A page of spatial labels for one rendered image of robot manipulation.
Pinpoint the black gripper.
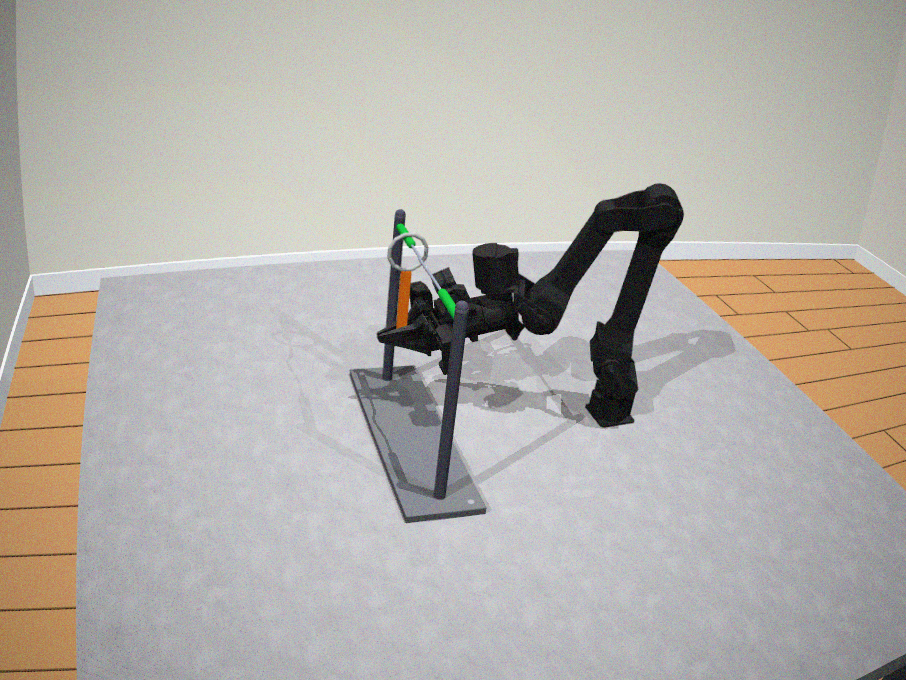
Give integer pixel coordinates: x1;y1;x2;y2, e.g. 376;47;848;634
376;281;485;375

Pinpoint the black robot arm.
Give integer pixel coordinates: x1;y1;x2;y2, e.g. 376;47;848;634
472;183;684;428

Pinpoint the orange bar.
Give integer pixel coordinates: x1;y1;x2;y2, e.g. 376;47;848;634
387;233;428;329

